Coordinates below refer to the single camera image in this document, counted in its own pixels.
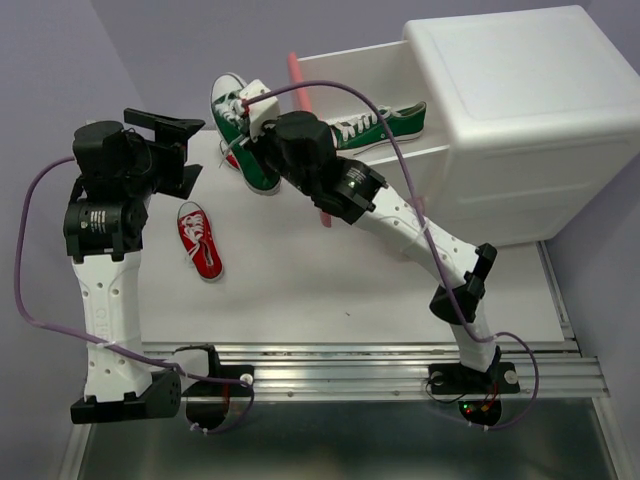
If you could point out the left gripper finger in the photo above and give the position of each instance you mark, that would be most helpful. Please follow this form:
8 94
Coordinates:
190 176
167 130

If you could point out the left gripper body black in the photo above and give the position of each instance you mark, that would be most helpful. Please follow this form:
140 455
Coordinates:
159 167

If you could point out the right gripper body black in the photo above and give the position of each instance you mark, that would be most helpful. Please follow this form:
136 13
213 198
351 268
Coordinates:
268 143

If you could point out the green sneaker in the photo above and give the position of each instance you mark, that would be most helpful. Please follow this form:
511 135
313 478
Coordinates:
365 132
223 95

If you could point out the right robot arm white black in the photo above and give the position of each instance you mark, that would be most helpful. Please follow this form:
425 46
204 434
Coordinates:
368 202

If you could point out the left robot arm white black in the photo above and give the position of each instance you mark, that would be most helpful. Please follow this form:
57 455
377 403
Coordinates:
104 240

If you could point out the white shoe cabinet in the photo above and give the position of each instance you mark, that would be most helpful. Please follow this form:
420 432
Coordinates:
540 111

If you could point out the red sneaker far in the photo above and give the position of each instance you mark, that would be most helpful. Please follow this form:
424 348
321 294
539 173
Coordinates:
228 157

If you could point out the red sneaker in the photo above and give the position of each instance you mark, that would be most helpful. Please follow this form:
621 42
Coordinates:
228 157
196 234

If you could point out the red sneaker near left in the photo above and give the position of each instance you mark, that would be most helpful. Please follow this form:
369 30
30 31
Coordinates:
196 234

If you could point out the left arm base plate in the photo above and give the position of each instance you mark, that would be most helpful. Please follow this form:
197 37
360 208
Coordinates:
218 396

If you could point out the aluminium mounting rail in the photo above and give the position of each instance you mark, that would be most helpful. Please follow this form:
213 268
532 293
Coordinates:
377 370

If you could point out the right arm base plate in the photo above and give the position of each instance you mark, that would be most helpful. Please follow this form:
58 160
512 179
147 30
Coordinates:
475 394

